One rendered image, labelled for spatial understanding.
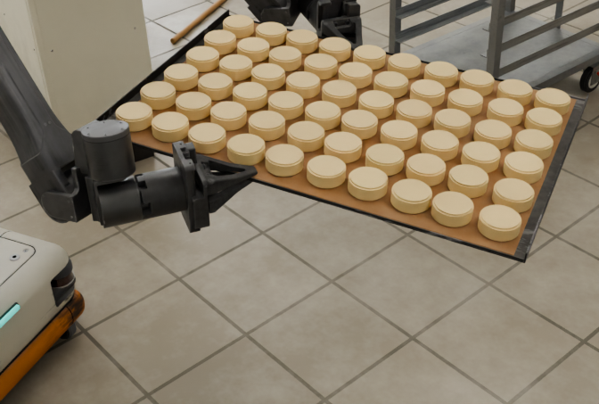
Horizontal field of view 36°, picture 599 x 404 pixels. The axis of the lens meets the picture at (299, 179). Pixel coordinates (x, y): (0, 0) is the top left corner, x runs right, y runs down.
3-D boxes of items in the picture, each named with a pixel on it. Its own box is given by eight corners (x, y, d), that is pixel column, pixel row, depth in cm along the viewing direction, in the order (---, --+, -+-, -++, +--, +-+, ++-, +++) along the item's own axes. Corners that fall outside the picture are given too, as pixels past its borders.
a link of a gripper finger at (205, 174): (264, 169, 114) (191, 185, 111) (265, 215, 118) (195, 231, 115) (247, 142, 119) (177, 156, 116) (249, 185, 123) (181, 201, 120)
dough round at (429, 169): (414, 190, 116) (416, 177, 114) (399, 168, 119) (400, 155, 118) (450, 184, 117) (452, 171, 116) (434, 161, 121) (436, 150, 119)
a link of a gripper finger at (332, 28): (376, 73, 148) (353, 48, 156) (379, 34, 144) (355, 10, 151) (338, 80, 146) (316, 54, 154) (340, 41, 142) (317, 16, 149)
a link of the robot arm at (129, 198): (91, 218, 115) (97, 237, 110) (81, 169, 112) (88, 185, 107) (144, 207, 117) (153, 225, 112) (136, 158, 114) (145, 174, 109)
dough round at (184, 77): (184, 70, 138) (184, 59, 137) (205, 83, 135) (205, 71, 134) (158, 82, 135) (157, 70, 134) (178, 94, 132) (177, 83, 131)
